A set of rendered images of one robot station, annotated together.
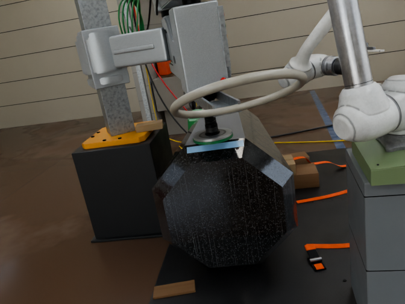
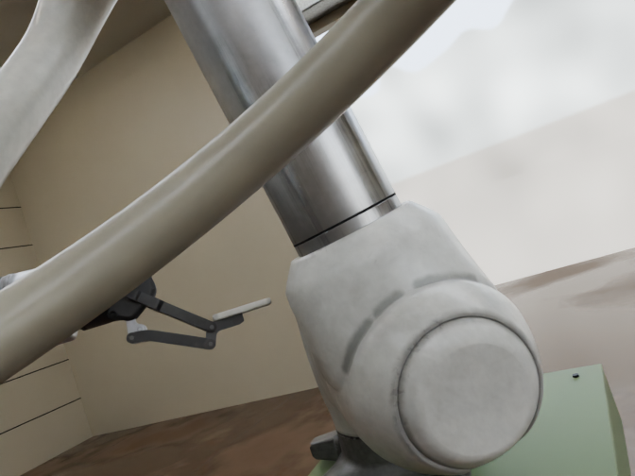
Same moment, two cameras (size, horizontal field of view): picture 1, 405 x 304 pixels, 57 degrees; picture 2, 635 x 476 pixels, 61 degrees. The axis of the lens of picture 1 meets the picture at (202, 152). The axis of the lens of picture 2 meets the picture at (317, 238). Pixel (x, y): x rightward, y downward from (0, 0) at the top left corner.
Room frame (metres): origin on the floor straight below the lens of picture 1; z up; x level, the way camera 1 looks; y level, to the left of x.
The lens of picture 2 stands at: (1.30, -0.15, 1.14)
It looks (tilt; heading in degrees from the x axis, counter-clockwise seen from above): 3 degrees up; 283
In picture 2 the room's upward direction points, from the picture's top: 19 degrees counter-clockwise
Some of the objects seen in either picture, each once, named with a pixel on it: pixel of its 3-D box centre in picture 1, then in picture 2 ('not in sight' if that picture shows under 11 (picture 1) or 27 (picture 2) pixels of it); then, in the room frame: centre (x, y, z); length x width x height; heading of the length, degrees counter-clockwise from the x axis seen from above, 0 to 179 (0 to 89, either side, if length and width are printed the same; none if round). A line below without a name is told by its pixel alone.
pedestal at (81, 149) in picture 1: (132, 178); not in sight; (2.90, 0.61, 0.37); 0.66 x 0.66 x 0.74; 81
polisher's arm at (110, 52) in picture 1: (125, 50); not in sight; (2.82, 0.42, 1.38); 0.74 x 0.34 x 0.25; 65
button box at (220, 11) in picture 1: (222, 37); not in sight; (1.92, -0.19, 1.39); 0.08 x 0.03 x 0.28; 7
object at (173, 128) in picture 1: (187, 98); not in sight; (5.93, 0.10, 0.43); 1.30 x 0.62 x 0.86; 167
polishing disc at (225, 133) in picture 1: (212, 134); not in sight; (1.97, -0.07, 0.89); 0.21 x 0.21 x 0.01
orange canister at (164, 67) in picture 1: (166, 64); not in sight; (5.86, 0.33, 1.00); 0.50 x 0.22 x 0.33; 167
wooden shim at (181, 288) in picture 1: (174, 289); not in sight; (1.87, 0.30, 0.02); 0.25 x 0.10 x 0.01; 90
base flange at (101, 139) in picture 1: (121, 133); not in sight; (2.90, 0.61, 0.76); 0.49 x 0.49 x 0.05; 81
